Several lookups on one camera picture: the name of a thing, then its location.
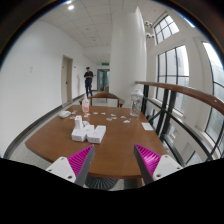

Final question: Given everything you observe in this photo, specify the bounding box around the white charger plug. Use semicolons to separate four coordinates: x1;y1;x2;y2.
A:
74;115;84;129

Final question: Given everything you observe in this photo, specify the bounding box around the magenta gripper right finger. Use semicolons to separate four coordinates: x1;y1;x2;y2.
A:
134;144;182;184

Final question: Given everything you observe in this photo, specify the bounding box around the white square socket block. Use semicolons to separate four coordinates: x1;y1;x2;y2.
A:
71;129;87;142

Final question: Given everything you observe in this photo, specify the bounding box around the white oval object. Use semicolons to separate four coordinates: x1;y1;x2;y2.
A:
58;111;71;118

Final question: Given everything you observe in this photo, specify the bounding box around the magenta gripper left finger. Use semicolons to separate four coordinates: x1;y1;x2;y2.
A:
47;145;95;186

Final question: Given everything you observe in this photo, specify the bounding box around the small white adapter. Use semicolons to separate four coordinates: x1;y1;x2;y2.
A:
84;124;95;132

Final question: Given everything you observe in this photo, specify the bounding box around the wooden handrail with railing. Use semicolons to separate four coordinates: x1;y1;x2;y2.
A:
134;80;224;161

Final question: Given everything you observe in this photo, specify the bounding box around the black table base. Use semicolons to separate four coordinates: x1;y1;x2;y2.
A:
85;176;117;190

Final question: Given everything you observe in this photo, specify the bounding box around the white bottle orange label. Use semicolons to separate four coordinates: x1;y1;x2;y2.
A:
82;95;89;113

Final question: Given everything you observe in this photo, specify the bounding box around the clear plastic water bottle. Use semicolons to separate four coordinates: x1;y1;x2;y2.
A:
130;89;143;117

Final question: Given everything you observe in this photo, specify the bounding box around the white paper sheet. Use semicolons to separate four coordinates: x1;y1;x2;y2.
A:
142;122;153;131

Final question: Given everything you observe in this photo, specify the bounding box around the person in dark clothes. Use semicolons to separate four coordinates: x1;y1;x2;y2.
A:
84;67;93;96

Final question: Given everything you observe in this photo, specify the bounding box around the wooden chair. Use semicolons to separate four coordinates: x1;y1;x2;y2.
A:
88;92;125;108

